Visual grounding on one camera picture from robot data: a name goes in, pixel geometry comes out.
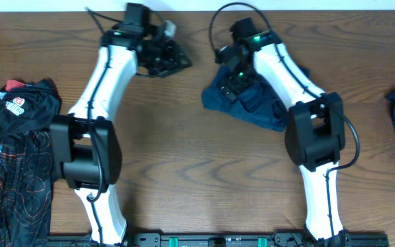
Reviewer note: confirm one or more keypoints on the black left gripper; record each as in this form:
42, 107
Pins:
171, 61

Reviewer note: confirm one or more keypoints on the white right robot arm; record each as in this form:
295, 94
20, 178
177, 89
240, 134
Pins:
314, 132

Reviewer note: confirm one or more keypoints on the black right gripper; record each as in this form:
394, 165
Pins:
237, 86

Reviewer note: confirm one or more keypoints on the black patterned garment pile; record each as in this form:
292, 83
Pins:
26, 161

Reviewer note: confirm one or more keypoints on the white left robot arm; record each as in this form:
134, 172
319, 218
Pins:
84, 142

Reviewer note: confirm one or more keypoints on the black mounting rail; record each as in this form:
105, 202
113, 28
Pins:
277, 239

